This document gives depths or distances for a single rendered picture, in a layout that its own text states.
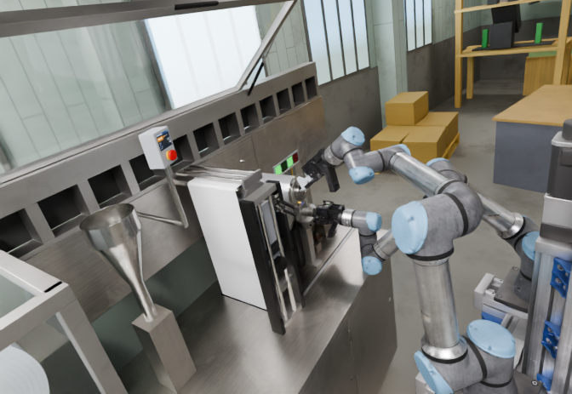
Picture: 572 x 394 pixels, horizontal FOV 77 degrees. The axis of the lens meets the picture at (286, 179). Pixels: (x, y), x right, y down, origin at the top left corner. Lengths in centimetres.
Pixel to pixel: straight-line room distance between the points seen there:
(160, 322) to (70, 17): 83
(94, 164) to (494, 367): 129
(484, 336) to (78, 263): 120
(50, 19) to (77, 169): 54
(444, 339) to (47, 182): 117
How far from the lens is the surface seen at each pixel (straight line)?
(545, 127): 395
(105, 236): 102
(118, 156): 133
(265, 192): 114
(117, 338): 149
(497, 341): 118
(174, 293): 158
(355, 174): 122
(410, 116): 482
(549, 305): 133
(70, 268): 131
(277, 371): 131
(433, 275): 98
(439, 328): 106
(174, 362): 131
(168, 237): 148
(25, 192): 122
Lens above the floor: 191
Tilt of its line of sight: 24 degrees down
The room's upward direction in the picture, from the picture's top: 11 degrees counter-clockwise
